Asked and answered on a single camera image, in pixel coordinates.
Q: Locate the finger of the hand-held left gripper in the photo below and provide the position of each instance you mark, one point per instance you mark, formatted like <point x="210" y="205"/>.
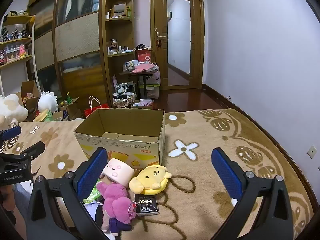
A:
<point x="33" y="148"/>
<point x="10" y="132"/>

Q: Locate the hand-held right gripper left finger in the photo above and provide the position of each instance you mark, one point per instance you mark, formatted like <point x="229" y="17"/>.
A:
<point x="92" y="171"/>

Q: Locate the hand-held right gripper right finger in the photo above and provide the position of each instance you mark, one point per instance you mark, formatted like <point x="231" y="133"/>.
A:
<point x="226" y="175"/>

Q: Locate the green tissue pack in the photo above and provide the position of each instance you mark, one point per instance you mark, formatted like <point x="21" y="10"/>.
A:
<point x="93" y="195"/>

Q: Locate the pink square plush toy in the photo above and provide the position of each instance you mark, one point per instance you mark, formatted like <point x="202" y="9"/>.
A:
<point x="117" y="171"/>

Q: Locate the pink bear plush toy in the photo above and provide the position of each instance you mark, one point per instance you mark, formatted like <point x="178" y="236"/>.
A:
<point x="115" y="200"/>

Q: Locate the yellow dog plush toy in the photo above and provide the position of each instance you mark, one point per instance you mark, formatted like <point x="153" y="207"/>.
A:
<point x="150" y="177"/>

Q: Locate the purple plush doll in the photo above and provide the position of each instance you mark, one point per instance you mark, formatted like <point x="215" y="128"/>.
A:
<point x="117" y="226"/>

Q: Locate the dark book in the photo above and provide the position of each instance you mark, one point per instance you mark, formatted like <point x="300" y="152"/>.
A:
<point x="146" y="203"/>

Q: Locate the person's left hand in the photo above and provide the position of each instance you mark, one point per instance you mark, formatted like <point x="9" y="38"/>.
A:
<point x="6" y="200"/>

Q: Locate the large cream plush toy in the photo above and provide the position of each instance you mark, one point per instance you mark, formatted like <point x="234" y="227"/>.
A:
<point x="10" y="107"/>

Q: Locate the green frog toy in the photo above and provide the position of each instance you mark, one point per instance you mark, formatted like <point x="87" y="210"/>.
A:
<point x="46" y="116"/>

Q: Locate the cardboard box with open flaps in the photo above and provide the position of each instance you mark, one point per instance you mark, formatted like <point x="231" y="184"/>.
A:
<point x="28" y="88"/>

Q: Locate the white spiky plush toy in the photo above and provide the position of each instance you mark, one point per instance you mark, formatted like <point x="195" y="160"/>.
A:
<point x="47" y="102"/>

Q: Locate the cardboard box with bottles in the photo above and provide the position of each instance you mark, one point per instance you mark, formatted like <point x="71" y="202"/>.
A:
<point x="73" y="107"/>

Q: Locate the green glass bottle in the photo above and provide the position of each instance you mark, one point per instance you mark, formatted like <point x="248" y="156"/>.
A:
<point x="68" y="98"/>

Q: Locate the red paper bag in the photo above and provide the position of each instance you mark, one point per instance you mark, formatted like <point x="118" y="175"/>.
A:
<point x="96" y="110"/>

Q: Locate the wicker basket with lace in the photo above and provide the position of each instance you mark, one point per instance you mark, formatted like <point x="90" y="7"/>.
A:
<point x="123" y="102"/>

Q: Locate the small cardboard box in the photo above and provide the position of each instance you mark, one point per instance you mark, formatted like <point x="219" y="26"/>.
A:
<point x="142" y="104"/>

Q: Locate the zebra striped plush toy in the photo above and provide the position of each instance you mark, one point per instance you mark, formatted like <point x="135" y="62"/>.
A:
<point x="123" y="88"/>

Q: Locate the row of small figurines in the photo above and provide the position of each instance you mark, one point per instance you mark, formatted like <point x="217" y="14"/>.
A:
<point x="15" y="33"/>

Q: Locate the small folding table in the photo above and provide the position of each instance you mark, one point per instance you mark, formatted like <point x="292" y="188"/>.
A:
<point x="142" y="85"/>

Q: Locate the clear plastic storage bin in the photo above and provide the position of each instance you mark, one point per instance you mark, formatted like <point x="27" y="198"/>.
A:
<point x="153" y="85"/>

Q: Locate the clear box of small things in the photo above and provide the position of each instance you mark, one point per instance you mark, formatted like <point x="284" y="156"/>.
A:
<point x="130" y="66"/>

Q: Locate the wooden sliding wardrobe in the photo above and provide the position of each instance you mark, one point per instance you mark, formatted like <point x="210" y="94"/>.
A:
<point x="75" y="37"/>

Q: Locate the pink cloth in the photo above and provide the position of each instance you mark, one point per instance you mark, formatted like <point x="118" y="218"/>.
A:
<point x="145" y="67"/>

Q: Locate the wooden corner shelf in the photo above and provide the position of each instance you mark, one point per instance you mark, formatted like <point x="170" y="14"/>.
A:
<point x="120" y="55"/>

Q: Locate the red carton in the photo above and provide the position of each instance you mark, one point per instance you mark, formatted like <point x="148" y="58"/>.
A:
<point x="142" y="55"/>

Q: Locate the glass jar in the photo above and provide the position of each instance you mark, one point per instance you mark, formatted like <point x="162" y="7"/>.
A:
<point x="113" y="42"/>

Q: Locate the wooden framed mirror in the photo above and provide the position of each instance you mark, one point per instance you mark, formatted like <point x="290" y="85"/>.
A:
<point x="118" y="10"/>

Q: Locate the wooden door with glass panel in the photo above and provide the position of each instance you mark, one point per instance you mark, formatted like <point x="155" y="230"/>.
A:
<point x="160" y="17"/>

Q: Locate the yellow wall shelf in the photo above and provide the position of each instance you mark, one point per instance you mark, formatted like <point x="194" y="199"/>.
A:
<point x="15" y="60"/>

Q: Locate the wall socket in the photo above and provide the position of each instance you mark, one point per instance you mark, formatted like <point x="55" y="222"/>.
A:
<point x="312" y="152"/>

